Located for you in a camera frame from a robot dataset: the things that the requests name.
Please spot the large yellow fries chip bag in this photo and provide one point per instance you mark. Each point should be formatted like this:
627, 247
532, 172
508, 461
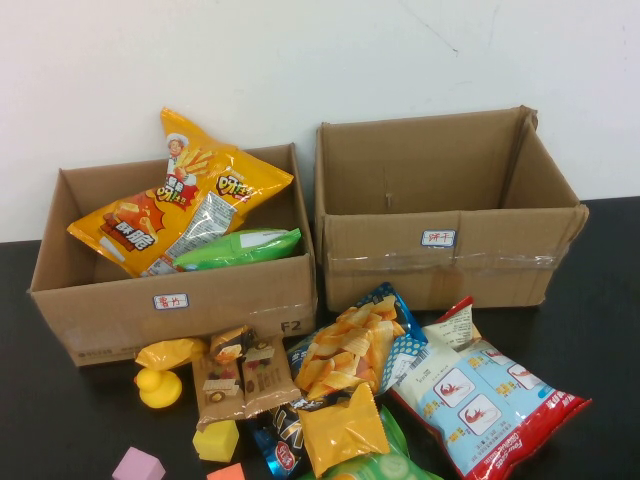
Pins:
135, 225

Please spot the green snack bag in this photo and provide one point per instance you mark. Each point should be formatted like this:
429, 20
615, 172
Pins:
240, 250

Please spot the small orange-brown snack packet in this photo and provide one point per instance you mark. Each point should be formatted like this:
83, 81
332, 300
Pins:
227, 345

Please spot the brown nut snack packet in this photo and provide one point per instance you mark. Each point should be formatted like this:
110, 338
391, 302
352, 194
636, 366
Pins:
265, 380

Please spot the brown wafer snack packet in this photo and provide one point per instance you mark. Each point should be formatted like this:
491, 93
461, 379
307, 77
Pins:
217, 395

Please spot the small orange snack packet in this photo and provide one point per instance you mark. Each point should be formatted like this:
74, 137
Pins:
170, 350

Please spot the small plain yellow snack packet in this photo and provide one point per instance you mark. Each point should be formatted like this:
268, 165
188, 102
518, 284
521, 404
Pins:
340, 430

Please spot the black and blue snack bag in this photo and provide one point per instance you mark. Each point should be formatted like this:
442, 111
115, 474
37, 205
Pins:
280, 440

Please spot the cardboard box with clear tape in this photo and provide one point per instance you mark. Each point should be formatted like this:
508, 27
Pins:
400, 270

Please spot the cardboard box marked F2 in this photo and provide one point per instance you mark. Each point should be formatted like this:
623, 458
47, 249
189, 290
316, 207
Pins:
240, 300

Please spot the blue bag of orange chips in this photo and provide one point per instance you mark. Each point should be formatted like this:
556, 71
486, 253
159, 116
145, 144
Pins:
345, 350

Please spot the yellow rubber duck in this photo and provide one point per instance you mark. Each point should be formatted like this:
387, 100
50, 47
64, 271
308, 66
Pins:
157, 390

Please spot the red light-blue shrimp cracker bag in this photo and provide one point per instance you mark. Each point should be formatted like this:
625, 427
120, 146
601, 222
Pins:
480, 400

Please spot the yellow foam cube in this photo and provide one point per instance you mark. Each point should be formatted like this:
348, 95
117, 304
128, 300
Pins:
215, 442

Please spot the green cucumber chip bag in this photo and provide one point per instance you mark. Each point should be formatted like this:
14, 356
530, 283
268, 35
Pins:
390, 465

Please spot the orange foam cube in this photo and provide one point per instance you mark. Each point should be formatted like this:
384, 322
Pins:
227, 474

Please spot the pink foam cube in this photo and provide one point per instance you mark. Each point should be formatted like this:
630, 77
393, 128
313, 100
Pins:
137, 465

